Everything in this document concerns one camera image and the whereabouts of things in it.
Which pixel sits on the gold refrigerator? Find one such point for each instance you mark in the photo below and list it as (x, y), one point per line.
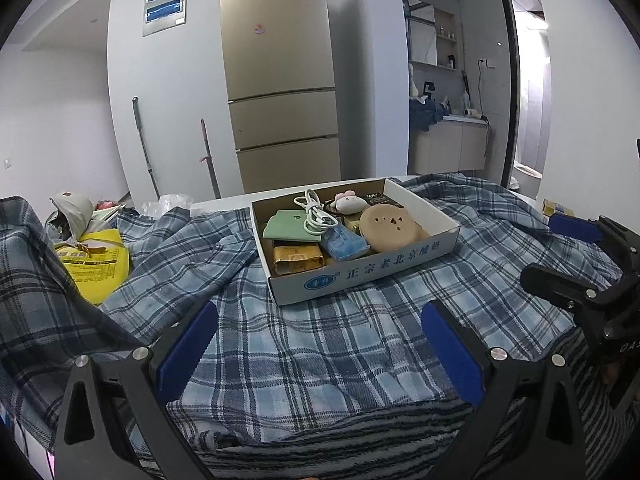
(280, 85)

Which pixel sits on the blue tissue pack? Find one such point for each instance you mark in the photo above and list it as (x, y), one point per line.
(342, 245)

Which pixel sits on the pink and white plush toy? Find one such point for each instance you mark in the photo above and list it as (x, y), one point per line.
(350, 203)

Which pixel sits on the metal pole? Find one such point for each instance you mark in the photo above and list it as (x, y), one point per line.
(145, 150)

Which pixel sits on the yellow cigarette pack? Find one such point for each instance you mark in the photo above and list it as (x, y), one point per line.
(297, 260)

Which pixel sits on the black cigarette pack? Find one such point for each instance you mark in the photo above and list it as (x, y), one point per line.
(382, 200)

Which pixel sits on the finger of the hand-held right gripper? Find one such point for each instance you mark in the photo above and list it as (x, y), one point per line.
(575, 228)
(550, 280)

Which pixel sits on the hair dryer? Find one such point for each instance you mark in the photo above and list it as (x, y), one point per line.
(472, 112)

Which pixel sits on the blue clothes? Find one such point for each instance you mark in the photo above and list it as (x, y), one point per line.
(425, 115)

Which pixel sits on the blue plaid blanket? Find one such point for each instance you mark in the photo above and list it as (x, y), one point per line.
(325, 350)

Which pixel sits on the wall panel with blue windows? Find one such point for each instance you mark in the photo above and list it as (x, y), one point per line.
(165, 5)

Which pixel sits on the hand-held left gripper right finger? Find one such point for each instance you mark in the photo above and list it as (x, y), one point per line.
(452, 355)

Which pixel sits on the yellow plastic bag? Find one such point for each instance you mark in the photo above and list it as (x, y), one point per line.
(95, 265)

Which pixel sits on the green pouch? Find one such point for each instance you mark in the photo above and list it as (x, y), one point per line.
(285, 225)

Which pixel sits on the small yellow box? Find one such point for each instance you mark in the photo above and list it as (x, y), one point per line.
(552, 206)

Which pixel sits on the beige vanity cabinet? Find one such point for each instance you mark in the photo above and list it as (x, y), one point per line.
(450, 145)

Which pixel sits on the white plastic bag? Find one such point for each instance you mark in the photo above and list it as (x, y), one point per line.
(167, 205)

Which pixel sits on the grey cap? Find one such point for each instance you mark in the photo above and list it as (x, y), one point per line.
(75, 205)

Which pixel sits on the beige plush toy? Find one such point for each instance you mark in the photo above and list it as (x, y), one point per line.
(414, 85)

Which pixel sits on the pink object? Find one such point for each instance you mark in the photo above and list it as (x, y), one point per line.
(107, 205)

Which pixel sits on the white wall socket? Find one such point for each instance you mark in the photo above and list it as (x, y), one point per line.
(485, 63)

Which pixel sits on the white cardboard box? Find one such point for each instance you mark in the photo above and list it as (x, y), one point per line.
(310, 285)

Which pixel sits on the mirror cabinet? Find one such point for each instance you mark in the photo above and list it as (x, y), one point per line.
(422, 35)

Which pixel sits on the beige round pad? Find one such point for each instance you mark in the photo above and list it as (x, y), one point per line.
(390, 227)

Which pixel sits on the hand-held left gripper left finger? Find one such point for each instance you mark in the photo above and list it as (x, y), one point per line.
(185, 350)

